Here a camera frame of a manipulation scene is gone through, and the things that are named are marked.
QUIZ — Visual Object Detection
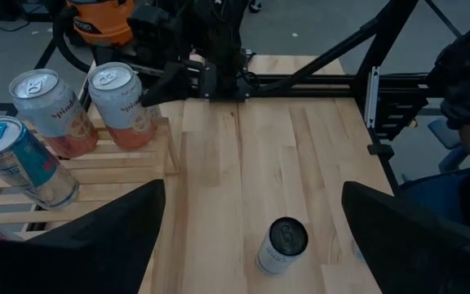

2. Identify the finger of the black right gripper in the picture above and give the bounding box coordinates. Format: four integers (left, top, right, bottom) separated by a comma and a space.
140, 60, 191, 108

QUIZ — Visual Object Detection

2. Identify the white aluminium bracket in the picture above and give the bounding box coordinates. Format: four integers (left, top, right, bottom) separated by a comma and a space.
364, 67, 381, 130

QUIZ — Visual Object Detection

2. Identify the person's leg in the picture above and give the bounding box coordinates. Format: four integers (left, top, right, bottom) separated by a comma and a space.
397, 165, 470, 234

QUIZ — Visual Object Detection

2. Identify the orange shop vacuum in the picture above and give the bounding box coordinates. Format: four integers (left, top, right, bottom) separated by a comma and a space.
65, 0, 136, 47
51, 7, 97, 74

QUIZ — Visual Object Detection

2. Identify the black frame clamp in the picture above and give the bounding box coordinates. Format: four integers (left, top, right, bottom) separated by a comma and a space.
367, 142, 395, 156

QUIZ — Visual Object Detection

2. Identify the wooden slatted shelf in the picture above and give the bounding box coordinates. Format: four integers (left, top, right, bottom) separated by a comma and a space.
0, 116, 180, 242

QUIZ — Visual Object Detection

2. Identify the silver blue-palm Celsius can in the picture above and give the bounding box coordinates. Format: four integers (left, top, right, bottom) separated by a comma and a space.
255, 216, 309, 277

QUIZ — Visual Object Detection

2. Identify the blue chair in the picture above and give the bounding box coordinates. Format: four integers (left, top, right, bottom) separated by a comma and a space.
426, 117, 470, 172

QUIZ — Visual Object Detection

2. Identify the Spindrift grapefruit can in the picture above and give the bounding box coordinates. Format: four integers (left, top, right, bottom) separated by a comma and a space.
87, 61, 157, 150
8, 68, 100, 159

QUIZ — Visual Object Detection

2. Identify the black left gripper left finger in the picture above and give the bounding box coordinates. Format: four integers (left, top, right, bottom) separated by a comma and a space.
0, 178, 167, 294

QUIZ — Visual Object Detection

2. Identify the black aluminium table frame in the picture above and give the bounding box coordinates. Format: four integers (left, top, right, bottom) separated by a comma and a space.
0, 0, 464, 197

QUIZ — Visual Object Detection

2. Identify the person's gloved hand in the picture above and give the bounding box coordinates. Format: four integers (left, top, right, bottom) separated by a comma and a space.
424, 0, 470, 131

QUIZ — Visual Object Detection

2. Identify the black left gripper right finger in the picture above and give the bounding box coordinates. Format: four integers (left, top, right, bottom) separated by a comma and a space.
340, 180, 470, 294

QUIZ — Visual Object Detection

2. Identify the blue silver Red Bull can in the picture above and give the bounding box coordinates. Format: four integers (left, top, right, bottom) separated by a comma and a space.
0, 115, 81, 211

